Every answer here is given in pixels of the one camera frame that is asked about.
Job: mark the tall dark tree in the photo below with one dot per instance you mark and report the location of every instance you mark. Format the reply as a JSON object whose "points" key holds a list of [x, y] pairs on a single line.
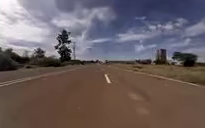
{"points": [[63, 45]]}

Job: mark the broad green tree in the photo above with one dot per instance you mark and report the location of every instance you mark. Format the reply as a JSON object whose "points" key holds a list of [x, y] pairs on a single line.
{"points": [[186, 58]]}

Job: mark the grey building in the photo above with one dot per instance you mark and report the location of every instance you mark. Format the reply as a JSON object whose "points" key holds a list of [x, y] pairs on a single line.
{"points": [[161, 56]]}

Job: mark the dry grass verge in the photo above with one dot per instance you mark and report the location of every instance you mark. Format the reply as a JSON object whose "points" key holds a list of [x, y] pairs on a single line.
{"points": [[176, 71]]}

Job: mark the white dashed centre line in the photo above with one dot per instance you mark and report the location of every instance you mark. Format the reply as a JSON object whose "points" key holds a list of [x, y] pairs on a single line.
{"points": [[107, 78]]}

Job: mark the tall thin mast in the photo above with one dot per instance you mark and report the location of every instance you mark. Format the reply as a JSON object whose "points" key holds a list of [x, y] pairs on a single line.
{"points": [[74, 51]]}

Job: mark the reddish brown asphalt road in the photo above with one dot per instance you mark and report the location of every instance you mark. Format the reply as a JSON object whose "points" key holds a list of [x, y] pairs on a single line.
{"points": [[73, 100]]}

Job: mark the row of bushes and trees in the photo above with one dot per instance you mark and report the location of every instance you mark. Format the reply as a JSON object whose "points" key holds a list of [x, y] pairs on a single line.
{"points": [[10, 60]]}

